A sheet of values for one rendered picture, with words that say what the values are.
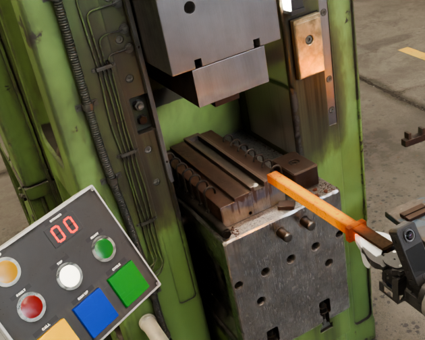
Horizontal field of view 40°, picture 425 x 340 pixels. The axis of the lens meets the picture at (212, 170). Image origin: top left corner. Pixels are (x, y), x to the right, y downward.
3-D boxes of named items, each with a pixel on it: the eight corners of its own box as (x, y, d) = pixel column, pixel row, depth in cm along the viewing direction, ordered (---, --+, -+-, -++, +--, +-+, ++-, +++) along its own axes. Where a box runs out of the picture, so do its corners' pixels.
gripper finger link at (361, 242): (345, 258, 123) (378, 280, 115) (344, 235, 120) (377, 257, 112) (357, 252, 124) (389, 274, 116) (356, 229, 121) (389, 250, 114)
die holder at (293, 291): (350, 307, 185) (341, 188, 164) (249, 365, 173) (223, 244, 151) (257, 229, 231) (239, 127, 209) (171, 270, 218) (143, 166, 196)
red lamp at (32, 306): (48, 314, 116) (41, 297, 114) (25, 324, 114) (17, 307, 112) (44, 305, 118) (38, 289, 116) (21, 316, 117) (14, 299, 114)
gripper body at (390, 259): (375, 288, 116) (421, 324, 106) (374, 254, 112) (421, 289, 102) (405, 272, 119) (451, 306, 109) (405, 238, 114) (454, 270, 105)
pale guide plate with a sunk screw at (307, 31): (325, 70, 169) (320, 12, 161) (300, 80, 166) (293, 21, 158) (321, 69, 171) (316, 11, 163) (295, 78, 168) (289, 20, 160)
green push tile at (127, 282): (150, 286, 132) (131, 259, 130) (127, 308, 127) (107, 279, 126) (146, 287, 133) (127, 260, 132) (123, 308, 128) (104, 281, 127)
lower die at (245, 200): (285, 200, 164) (282, 173, 160) (224, 228, 157) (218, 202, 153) (214, 150, 198) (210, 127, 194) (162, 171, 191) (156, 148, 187)
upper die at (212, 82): (269, 81, 147) (264, 44, 142) (199, 108, 140) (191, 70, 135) (195, 49, 181) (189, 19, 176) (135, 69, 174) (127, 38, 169)
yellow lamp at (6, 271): (23, 279, 115) (15, 262, 112) (-1, 289, 113) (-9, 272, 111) (19, 271, 117) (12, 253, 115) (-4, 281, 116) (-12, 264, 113)
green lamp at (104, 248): (118, 255, 129) (113, 239, 126) (98, 264, 127) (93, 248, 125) (113, 248, 131) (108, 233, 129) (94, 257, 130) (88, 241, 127)
